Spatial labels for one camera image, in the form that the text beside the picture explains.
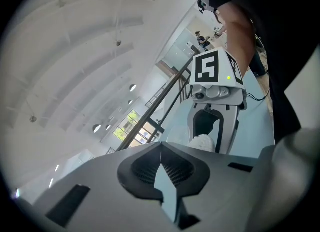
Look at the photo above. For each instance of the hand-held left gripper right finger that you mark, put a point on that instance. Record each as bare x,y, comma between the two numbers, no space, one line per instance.
220,196

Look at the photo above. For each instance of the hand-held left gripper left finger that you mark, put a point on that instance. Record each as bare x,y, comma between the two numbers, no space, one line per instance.
100,196

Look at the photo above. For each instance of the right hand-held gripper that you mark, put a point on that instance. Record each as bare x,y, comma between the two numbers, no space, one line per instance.
207,68

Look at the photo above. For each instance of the small white cup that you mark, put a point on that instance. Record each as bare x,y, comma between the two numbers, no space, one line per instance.
203,142

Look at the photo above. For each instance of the person's right forearm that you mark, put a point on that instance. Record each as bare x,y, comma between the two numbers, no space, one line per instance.
237,36

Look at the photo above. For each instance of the black curved metal railing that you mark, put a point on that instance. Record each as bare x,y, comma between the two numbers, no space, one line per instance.
160,101

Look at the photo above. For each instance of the glass entrance door with windows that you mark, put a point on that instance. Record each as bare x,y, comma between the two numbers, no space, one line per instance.
132,121

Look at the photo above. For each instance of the person's black t-shirt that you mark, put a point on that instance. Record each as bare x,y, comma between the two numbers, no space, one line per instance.
275,51

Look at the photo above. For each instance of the hanging ceiling sensor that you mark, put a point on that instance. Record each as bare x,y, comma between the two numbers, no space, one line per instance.
33,119
118,42

